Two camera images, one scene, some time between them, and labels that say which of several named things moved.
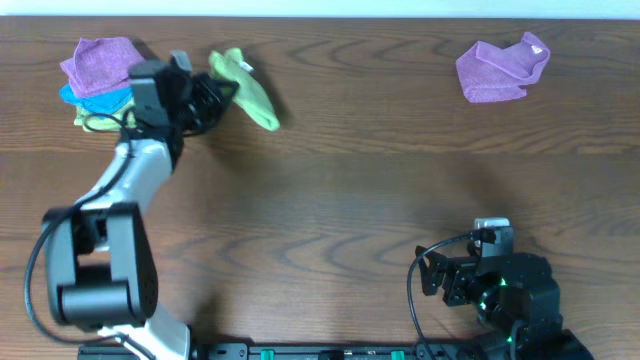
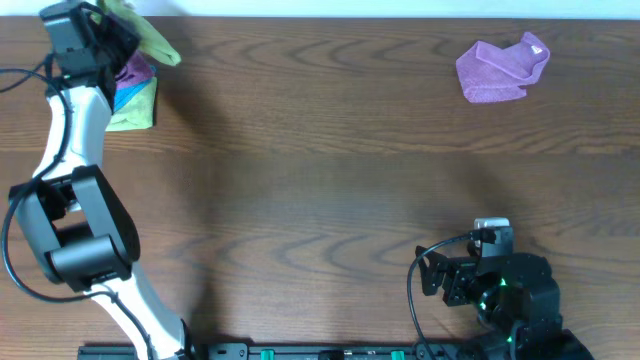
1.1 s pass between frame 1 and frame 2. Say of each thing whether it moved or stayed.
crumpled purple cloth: stayed
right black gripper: stayed
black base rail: stayed
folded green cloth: stayed
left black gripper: moved
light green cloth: moved
